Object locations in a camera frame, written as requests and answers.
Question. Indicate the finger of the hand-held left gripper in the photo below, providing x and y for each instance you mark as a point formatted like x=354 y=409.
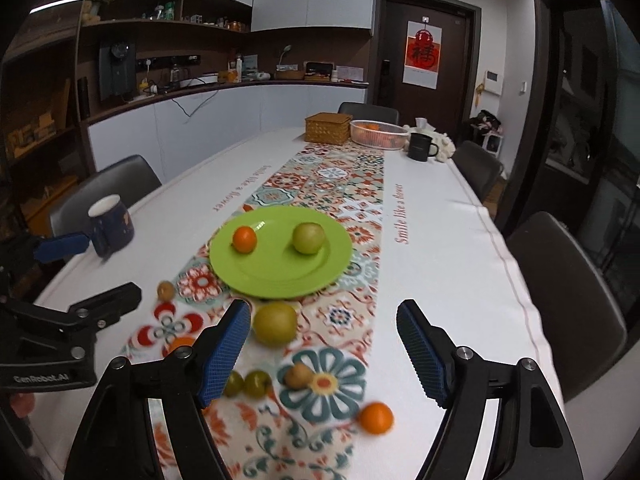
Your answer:
x=107 y=302
x=62 y=248

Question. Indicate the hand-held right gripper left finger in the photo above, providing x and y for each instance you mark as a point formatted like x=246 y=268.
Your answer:
x=225 y=355

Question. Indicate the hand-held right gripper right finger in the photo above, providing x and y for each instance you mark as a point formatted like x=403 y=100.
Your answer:
x=422 y=355

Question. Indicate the small green fruit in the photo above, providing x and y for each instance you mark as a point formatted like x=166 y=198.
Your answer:
x=257 y=384
x=233 y=384

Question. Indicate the orange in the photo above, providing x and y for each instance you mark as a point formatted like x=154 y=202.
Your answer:
x=244 y=239
x=181 y=343
x=376 y=417

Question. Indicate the small brown fruit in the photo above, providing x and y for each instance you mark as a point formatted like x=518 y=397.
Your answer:
x=299 y=376
x=165 y=289

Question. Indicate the yellow pear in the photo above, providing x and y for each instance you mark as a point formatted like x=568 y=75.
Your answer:
x=275 y=322

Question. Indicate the green plate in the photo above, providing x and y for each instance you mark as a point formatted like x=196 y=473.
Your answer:
x=270 y=275

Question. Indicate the person's left hand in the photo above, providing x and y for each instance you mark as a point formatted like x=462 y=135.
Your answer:
x=22 y=405

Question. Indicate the dark blue mug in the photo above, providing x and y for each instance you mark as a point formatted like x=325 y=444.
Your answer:
x=111 y=225

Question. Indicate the grey dining chair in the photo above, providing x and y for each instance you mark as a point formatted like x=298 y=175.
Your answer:
x=565 y=300
x=367 y=109
x=477 y=165
x=100 y=185

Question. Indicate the white floral patterned tablecloth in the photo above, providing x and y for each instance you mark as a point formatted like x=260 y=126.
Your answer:
x=450 y=270

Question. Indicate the wooden bookshelf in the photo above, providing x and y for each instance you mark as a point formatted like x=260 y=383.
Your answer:
x=45 y=125

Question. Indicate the green apple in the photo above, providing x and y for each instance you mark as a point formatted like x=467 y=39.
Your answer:
x=309 y=238

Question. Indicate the black water dispenser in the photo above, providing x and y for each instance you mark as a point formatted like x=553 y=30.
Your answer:
x=117 y=70

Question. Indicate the black mug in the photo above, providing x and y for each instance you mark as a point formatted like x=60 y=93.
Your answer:
x=420 y=146

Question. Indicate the black power strip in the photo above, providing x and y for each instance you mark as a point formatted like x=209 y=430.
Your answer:
x=167 y=61

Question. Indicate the white plastic basket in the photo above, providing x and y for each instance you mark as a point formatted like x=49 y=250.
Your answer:
x=378 y=140

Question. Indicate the small white appliance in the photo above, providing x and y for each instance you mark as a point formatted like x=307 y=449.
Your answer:
x=492 y=142

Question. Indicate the pile of small oranges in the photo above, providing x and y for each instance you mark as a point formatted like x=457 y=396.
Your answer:
x=372 y=127

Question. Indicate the dark bag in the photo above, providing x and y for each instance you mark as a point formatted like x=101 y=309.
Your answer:
x=482 y=122

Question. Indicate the wicker box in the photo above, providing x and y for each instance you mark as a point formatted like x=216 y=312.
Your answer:
x=327 y=129

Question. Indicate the dark wooden shelf unit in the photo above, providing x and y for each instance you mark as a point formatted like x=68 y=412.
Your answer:
x=200 y=42

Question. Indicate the white bottle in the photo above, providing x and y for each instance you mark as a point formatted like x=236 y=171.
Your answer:
x=239 y=67

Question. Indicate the glass sliding door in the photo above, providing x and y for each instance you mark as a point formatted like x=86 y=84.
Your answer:
x=600 y=160

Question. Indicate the white intercom panel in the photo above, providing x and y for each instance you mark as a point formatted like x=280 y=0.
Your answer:
x=492 y=82

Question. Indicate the wicker tray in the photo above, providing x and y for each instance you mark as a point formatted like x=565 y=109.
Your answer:
x=290 y=74

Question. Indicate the white paper holder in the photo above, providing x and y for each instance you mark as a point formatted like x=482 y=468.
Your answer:
x=350 y=73

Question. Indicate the dark brown door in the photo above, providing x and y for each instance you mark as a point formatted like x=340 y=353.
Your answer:
x=450 y=60

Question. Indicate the desk lamp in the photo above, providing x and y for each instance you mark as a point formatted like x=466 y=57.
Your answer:
x=285 y=52

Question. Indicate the black box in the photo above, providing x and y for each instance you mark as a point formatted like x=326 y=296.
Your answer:
x=318 y=67

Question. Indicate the red and white wall calendar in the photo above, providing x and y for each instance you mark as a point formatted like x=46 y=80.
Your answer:
x=422 y=52

